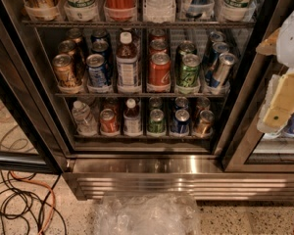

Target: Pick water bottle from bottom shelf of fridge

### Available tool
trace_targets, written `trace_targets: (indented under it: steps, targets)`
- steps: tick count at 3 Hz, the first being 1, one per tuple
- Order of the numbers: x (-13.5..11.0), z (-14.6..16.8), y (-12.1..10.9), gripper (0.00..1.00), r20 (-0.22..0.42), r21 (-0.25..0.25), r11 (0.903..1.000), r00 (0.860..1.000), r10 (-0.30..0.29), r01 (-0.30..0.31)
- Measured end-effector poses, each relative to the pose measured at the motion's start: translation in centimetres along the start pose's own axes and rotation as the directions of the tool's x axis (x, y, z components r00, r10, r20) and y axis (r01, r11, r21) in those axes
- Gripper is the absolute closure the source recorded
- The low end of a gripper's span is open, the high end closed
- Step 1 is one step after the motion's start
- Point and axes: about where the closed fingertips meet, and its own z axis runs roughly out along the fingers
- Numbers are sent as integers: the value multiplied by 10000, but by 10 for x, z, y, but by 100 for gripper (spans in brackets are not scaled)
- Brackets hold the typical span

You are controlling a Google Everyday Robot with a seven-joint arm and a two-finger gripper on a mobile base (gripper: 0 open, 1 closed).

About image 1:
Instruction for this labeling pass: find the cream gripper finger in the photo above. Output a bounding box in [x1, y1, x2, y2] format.
[262, 70, 294, 128]
[256, 29, 279, 56]

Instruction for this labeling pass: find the clear water bottle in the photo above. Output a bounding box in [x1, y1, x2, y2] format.
[72, 101, 97, 136]
[143, 0, 176, 24]

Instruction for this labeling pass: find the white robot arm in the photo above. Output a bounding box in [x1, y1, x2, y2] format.
[256, 11, 294, 133]

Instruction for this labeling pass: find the white green bottle top right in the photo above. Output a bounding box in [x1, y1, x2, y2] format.
[223, 0, 251, 21]

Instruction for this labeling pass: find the white green bottle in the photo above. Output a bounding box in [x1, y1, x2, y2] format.
[223, 0, 251, 21]
[65, 0, 96, 22]

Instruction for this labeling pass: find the right glass fridge door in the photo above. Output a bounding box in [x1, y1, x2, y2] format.
[216, 0, 294, 173]

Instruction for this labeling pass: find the glass fridge door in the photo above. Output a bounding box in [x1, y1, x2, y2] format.
[216, 0, 294, 173]
[0, 19, 67, 174]

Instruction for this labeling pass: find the clear water bottle top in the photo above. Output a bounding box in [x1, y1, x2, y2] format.
[143, 0, 176, 24]

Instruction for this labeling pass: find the brown tea bottle middle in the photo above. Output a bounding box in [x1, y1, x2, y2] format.
[116, 31, 139, 86]

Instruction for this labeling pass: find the brown tea bottle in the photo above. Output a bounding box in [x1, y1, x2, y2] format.
[123, 98, 142, 136]
[116, 31, 139, 86]

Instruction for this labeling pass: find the black fridge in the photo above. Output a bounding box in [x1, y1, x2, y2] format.
[0, 0, 294, 201]

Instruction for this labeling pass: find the brown tea bottle bottom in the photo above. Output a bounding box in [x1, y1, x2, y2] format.
[123, 98, 142, 136]

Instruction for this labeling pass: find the red Coca-Cola bottle top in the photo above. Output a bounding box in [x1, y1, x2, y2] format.
[105, 0, 136, 22]

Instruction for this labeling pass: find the white green bottle top left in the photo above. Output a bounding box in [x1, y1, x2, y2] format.
[65, 0, 96, 22]

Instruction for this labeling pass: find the tan bottle top far left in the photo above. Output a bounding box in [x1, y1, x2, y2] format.
[24, 0, 60, 21]

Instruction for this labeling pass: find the left glass fridge door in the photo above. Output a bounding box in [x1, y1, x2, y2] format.
[0, 19, 67, 174]

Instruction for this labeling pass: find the silver blue energy can front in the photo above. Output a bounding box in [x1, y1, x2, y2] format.
[209, 53, 237, 88]

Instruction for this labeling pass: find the green soda can front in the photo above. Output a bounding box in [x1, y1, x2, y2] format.
[177, 54, 200, 88]

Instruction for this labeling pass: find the gold can bottom front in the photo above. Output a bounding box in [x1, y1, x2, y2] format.
[194, 110, 215, 136]

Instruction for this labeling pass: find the gold can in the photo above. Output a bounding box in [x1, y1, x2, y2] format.
[52, 54, 81, 87]
[58, 39, 84, 69]
[194, 110, 215, 136]

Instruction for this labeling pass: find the blue can bottom front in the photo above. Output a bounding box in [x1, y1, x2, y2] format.
[171, 109, 190, 134]

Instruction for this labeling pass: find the red Coca-Cola can front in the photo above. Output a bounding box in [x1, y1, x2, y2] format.
[148, 52, 171, 86]

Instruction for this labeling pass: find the green can bottom front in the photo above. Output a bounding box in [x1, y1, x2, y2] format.
[148, 109, 165, 134]

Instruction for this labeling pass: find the blue Pepsi can middle front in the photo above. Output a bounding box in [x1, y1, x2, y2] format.
[86, 54, 111, 87]

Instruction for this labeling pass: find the orange soda can bottom front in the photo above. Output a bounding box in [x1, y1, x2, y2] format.
[100, 109, 119, 133]

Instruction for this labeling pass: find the clear plastic bag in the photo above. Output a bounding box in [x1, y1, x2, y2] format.
[94, 193, 201, 235]

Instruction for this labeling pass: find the gold can middle front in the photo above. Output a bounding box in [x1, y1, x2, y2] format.
[52, 54, 81, 87]

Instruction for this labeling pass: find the orange cable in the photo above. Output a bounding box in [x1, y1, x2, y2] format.
[8, 169, 57, 235]

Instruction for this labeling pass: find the black cable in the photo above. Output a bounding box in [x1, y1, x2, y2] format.
[0, 169, 68, 235]

